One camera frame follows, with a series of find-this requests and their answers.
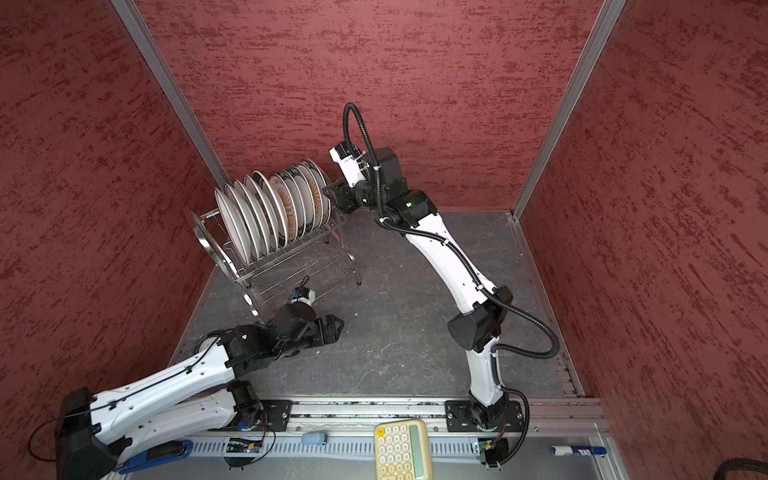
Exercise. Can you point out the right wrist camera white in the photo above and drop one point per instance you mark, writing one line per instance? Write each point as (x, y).
(350, 160)

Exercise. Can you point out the blue black tool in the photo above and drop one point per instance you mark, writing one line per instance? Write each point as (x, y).
(159, 455)

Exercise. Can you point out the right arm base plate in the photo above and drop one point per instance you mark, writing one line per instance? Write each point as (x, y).
(471, 416)

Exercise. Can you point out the yellow calculator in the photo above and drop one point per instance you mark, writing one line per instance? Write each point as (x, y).
(402, 451)

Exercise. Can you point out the left small circuit board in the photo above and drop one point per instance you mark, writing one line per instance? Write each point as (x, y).
(243, 446)

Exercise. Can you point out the green rimmed plate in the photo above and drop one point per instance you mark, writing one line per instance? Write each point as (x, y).
(321, 180)

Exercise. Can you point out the light blue eraser block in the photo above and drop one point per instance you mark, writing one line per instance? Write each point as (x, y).
(317, 438)

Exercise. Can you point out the aluminium rail frame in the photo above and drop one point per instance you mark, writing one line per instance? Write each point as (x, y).
(349, 452)

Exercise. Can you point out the blue white marker pen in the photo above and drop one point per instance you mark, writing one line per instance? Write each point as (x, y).
(578, 451)

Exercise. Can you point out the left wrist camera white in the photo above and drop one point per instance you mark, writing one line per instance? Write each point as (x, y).
(302, 294)

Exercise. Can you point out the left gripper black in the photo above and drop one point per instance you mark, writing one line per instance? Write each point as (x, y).
(332, 334)

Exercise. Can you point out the front white plate red pattern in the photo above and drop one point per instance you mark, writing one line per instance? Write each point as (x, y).
(235, 226)

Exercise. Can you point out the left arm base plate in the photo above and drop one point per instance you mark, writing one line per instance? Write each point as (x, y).
(273, 414)

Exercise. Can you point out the white plate in rack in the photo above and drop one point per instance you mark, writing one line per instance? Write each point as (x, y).
(265, 219)

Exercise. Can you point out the stainless steel dish rack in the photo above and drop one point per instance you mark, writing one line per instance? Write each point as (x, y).
(322, 257)

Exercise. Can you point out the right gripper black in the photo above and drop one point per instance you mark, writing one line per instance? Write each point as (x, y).
(346, 199)

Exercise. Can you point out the small circuit board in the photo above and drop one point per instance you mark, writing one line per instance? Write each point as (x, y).
(492, 453)
(243, 446)

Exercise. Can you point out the right small circuit board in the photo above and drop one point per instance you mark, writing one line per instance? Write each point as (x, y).
(492, 453)

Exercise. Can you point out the orange patterned white plate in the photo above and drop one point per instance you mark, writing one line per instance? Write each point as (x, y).
(299, 207)

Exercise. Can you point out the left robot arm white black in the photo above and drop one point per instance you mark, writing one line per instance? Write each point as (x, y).
(97, 432)

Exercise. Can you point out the right corner aluminium post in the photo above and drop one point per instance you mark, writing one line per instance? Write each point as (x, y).
(601, 30)

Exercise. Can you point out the corner aluminium post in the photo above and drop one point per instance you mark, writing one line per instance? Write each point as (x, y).
(139, 32)
(601, 30)

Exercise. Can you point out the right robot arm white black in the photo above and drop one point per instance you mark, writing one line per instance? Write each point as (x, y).
(477, 327)

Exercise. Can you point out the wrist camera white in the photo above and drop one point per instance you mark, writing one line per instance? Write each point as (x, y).
(350, 160)
(302, 294)

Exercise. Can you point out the left corner aluminium post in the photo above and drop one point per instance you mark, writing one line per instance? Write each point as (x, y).
(139, 32)

